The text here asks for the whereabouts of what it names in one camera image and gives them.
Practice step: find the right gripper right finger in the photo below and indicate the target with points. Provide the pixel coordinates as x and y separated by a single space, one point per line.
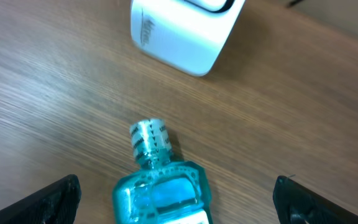
295 204

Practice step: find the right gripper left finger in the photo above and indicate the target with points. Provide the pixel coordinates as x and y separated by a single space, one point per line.
56 203

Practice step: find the blue mouthwash bottle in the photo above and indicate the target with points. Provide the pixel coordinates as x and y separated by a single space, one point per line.
163 190

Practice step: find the white barcode scanner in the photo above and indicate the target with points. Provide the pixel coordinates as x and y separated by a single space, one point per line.
187 35

